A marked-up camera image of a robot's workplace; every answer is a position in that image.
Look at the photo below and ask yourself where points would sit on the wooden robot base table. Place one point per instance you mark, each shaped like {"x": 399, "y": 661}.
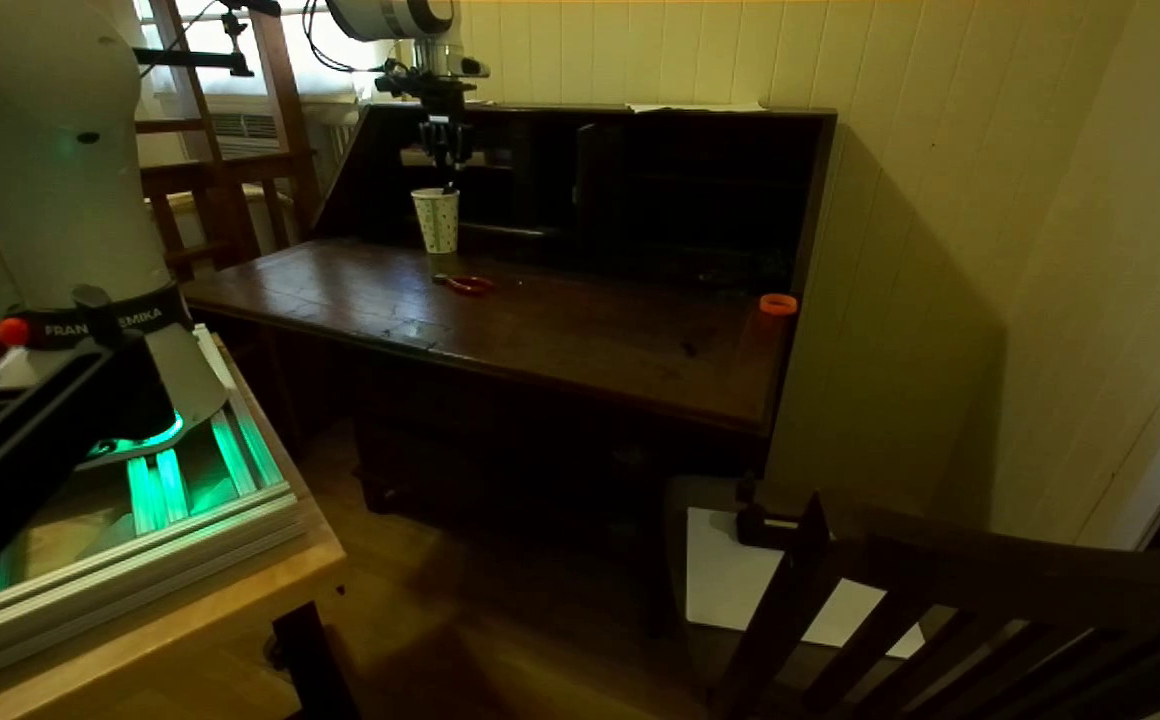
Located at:
{"x": 156, "y": 546}

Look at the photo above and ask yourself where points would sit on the white paper coffee cup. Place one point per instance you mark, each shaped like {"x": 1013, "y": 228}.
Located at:
{"x": 439, "y": 212}

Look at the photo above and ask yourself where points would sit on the dark wooden chair foreground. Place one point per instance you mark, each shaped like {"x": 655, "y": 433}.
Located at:
{"x": 897, "y": 616}

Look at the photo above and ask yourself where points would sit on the orange tape roll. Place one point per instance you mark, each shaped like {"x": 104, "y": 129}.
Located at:
{"x": 778, "y": 304}

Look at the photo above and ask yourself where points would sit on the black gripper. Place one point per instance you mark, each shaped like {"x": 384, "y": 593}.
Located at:
{"x": 441, "y": 115}

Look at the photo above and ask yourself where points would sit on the dark wooden secretary desk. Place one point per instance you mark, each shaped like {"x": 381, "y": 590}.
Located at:
{"x": 622, "y": 341}

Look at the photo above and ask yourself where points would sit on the red emergency stop button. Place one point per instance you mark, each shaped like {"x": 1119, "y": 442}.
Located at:
{"x": 12, "y": 335}

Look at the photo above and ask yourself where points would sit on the red scissors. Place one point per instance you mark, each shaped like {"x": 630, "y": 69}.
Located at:
{"x": 464, "y": 285}

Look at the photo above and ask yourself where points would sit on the wooden chair by window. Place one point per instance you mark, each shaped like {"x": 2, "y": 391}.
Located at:
{"x": 216, "y": 205}

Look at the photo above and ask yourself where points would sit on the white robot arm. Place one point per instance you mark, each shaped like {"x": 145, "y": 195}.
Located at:
{"x": 70, "y": 185}

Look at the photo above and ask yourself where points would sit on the white paper sheet on floor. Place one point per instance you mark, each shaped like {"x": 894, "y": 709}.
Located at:
{"x": 725, "y": 581}

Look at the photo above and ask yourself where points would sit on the white paper on desk top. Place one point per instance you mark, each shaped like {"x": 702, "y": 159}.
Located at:
{"x": 697, "y": 104}

